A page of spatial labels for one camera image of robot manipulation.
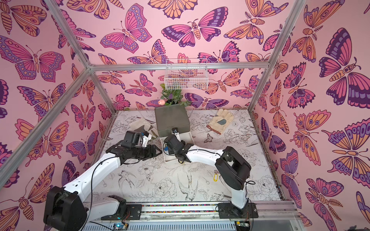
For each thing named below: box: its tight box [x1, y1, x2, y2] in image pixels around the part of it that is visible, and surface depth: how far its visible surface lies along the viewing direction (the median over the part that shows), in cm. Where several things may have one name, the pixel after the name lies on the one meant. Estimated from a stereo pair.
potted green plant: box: [154, 83, 192, 114], surface depth 97 cm
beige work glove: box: [206, 108, 235, 135], surface depth 115 cm
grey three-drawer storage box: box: [154, 103, 195, 162], surface depth 94 cm
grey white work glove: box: [128, 118, 154, 133], surface depth 112 cm
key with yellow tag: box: [213, 169, 220, 182], surface depth 87 cm
